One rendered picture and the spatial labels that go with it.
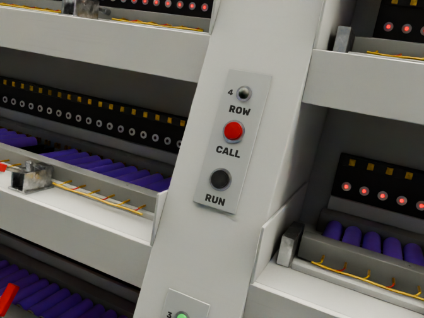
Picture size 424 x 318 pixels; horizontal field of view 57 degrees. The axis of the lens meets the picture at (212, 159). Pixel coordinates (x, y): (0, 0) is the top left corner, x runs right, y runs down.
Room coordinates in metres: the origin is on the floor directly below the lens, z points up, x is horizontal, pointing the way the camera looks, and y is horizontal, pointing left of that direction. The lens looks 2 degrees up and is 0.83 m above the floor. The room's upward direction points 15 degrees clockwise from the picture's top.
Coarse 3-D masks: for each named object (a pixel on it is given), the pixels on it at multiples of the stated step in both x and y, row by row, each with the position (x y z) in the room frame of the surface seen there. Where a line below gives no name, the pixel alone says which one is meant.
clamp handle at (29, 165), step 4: (0, 164) 0.39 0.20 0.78; (4, 164) 0.40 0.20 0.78; (28, 164) 0.43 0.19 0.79; (32, 164) 0.43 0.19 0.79; (0, 168) 0.39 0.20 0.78; (4, 168) 0.40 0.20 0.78; (8, 168) 0.40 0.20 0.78; (12, 168) 0.41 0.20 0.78; (16, 168) 0.42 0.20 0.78; (28, 168) 0.43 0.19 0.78; (32, 168) 0.43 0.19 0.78; (16, 172) 0.42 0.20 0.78; (20, 172) 0.42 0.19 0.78; (24, 172) 0.42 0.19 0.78
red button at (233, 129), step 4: (228, 124) 0.33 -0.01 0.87; (232, 124) 0.33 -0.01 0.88; (236, 124) 0.33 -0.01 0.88; (228, 128) 0.33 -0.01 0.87; (232, 128) 0.33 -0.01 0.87; (236, 128) 0.33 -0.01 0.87; (240, 128) 0.33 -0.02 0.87; (224, 132) 0.34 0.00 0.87; (228, 132) 0.33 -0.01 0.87; (232, 132) 0.33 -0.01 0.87; (236, 132) 0.33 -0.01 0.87; (240, 132) 0.33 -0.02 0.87; (228, 136) 0.33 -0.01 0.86; (232, 136) 0.33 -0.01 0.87; (236, 136) 0.33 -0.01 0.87; (232, 140) 0.33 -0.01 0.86
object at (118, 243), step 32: (64, 128) 0.63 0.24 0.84; (160, 160) 0.56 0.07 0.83; (0, 192) 0.43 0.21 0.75; (64, 192) 0.45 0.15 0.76; (160, 192) 0.35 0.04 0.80; (0, 224) 0.44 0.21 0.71; (32, 224) 0.41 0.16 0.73; (64, 224) 0.40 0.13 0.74; (96, 224) 0.38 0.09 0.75; (128, 224) 0.39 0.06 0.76; (96, 256) 0.39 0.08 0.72; (128, 256) 0.37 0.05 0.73
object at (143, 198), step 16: (0, 144) 0.51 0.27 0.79; (0, 160) 0.50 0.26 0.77; (16, 160) 0.49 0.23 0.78; (32, 160) 0.48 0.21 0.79; (48, 160) 0.48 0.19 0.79; (64, 176) 0.46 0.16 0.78; (80, 176) 0.45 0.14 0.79; (96, 176) 0.45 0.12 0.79; (80, 192) 0.43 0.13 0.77; (96, 192) 0.45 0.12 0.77; (112, 192) 0.44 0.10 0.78; (128, 192) 0.43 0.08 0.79; (144, 192) 0.42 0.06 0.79; (128, 208) 0.41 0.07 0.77; (144, 208) 0.42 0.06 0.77
